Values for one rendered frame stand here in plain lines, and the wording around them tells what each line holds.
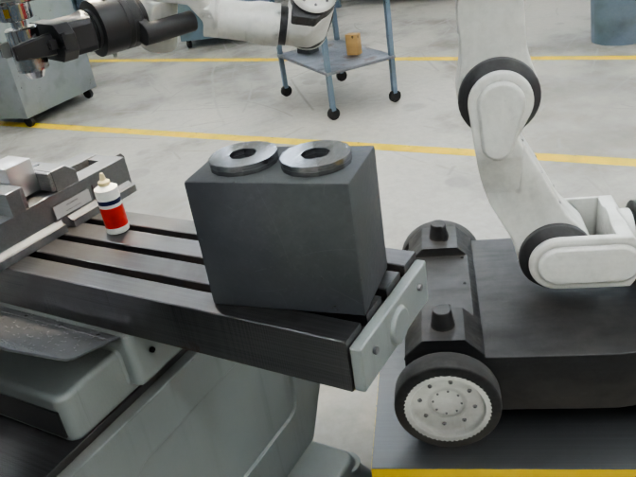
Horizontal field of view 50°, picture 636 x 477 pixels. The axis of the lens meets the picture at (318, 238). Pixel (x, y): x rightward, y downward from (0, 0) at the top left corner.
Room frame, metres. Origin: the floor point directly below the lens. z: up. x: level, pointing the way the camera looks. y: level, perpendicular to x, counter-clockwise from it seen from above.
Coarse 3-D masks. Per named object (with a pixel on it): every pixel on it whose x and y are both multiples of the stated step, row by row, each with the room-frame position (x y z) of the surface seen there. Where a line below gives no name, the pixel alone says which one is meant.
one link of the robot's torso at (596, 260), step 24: (600, 216) 1.23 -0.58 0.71; (624, 216) 1.16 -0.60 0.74; (552, 240) 1.12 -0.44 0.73; (576, 240) 1.11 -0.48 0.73; (600, 240) 1.10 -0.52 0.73; (624, 240) 1.09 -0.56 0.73; (552, 264) 1.11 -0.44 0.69; (576, 264) 1.10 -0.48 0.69; (600, 264) 1.09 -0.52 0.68; (624, 264) 1.08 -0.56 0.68; (552, 288) 1.12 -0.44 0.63; (576, 288) 1.11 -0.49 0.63
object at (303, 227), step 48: (240, 144) 0.88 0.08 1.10; (336, 144) 0.82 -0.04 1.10; (192, 192) 0.81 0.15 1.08; (240, 192) 0.78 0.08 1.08; (288, 192) 0.75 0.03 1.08; (336, 192) 0.73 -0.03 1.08; (240, 240) 0.79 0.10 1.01; (288, 240) 0.76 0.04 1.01; (336, 240) 0.73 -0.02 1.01; (240, 288) 0.79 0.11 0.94; (288, 288) 0.76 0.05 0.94; (336, 288) 0.74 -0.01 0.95
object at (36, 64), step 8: (8, 40) 1.06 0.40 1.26; (16, 40) 1.05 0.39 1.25; (24, 40) 1.05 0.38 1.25; (16, 64) 1.06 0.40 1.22; (24, 64) 1.05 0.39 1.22; (32, 64) 1.05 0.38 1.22; (40, 64) 1.06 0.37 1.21; (48, 64) 1.08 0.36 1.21; (24, 72) 1.05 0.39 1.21; (32, 72) 1.05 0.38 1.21
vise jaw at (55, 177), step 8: (40, 168) 1.18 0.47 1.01; (48, 168) 1.17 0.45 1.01; (56, 168) 1.16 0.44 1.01; (64, 168) 1.18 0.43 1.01; (72, 168) 1.19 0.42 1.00; (40, 176) 1.16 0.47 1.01; (48, 176) 1.15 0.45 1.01; (56, 176) 1.16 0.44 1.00; (64, 176) 1.17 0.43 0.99; (72, 176) 1.18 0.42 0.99; (40, 184) 1.16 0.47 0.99; (48, 184) 1.15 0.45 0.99; (56, 184) 1.15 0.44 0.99; (64, 184) 1.17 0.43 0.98; (72, 184) 1.18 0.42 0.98
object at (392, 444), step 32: (384, 384) 1.18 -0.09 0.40; (384, 416) 1.08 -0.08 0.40; (512, 416) 1.02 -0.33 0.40; (544, 416) 1.01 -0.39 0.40; (576, 416) 1.00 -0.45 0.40; (608, 416) 0.99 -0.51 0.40; (384, 448) 1.00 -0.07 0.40; (416, 448) 0.98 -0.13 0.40; (448, 448) 0.97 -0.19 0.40; (480, 448) 0.96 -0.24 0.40; (512, 448) 0.94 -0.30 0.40; (544, 448) 0.93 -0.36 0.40; (576, 448) 0.92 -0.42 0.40; (608, 448) 0.91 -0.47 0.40
